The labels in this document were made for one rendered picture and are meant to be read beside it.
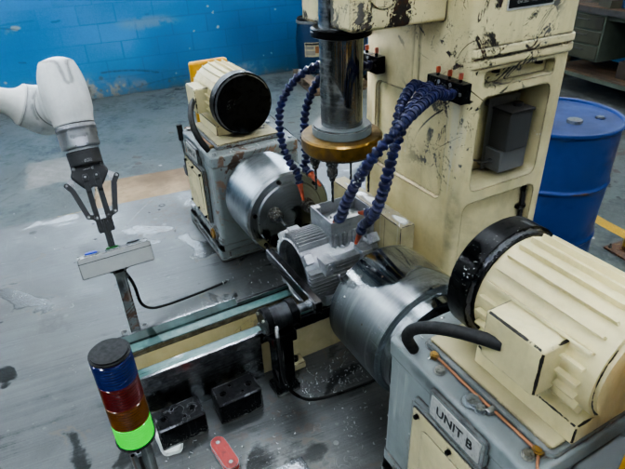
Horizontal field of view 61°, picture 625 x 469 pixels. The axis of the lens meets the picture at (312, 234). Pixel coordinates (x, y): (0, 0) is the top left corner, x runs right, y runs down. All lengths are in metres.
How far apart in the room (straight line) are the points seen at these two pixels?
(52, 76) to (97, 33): 5.32
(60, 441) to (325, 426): 0.57
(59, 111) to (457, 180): 0.90
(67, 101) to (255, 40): 5.75
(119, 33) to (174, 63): 0.68
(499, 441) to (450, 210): 0.61
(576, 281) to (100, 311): 1.27
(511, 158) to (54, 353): 1.24
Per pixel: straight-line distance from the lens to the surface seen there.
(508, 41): 1.17
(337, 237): 1.22
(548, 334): 0.69
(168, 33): 6.74
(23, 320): 1.70
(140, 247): 1.35
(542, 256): 0.74
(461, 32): 1.12
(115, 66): 6.73
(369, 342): 0.98
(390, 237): 1.23
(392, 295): 0.97
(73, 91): 1.34
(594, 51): 6.19
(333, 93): 1.11
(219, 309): 1.33
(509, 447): 0.76
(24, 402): 1.45
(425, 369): 0.83
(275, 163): 1.46
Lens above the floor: 1.75
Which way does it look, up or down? 31 degrees down
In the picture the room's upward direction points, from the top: 2 degrees counter-clockwise
